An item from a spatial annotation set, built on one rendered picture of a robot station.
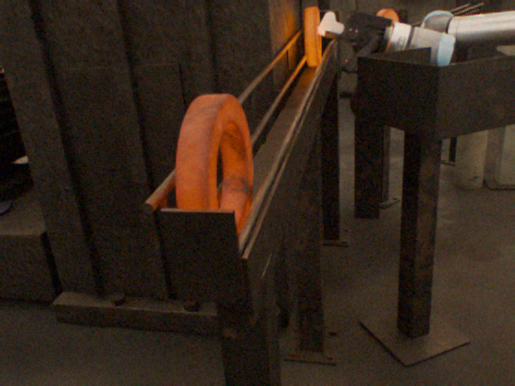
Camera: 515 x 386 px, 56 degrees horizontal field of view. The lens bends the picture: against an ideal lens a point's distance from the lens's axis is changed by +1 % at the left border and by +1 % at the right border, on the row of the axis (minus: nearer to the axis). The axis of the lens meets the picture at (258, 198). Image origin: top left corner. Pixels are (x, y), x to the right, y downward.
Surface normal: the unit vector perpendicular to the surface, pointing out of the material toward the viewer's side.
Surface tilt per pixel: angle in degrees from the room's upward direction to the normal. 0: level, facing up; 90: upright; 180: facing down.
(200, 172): 68
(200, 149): 54
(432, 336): 0
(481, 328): 0
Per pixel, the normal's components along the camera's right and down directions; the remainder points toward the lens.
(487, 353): -0.07, -0.92
